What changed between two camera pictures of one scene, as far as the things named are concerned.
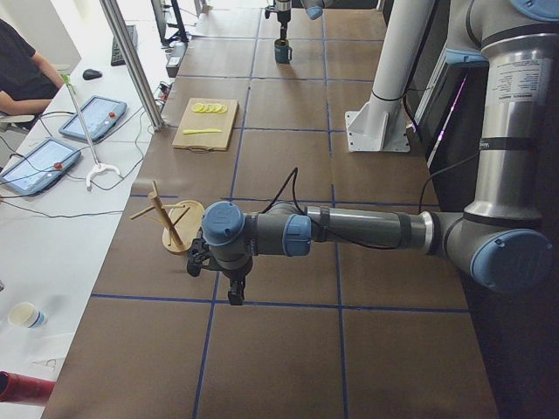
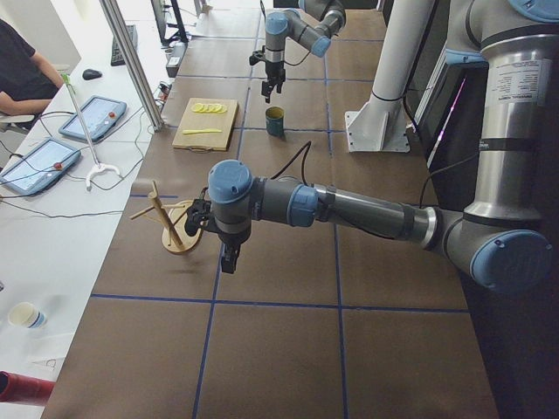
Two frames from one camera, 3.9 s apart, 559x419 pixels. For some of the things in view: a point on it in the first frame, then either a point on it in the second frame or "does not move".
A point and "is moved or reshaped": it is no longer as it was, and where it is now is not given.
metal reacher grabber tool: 98,166 does not move
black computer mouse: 91,74 does not move
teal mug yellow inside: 281,51 is moved or reshaped
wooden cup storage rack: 182,225 does not move
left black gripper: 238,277 -> 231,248
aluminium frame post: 124,38 does not move
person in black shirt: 28,80 does not move
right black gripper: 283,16 -> 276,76
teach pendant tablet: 99,115 does not move
